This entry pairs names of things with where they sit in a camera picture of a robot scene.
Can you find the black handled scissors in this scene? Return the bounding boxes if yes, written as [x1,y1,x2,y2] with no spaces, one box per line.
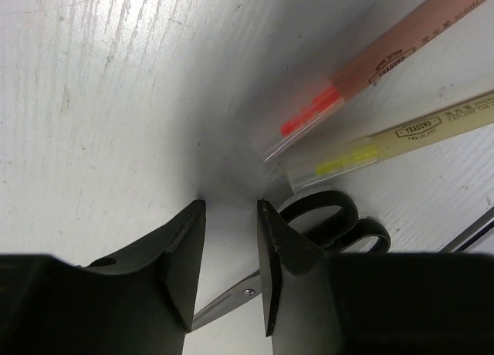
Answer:
[192,191,391,330]

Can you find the slim yellow highlighter pen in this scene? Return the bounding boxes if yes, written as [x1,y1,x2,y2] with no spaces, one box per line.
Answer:
[284,92,493,192]

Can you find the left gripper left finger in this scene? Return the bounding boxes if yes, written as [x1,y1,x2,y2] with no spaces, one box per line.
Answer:
[1,200,205,354]

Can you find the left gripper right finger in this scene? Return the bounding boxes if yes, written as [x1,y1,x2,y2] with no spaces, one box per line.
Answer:
[257,201,493,354]

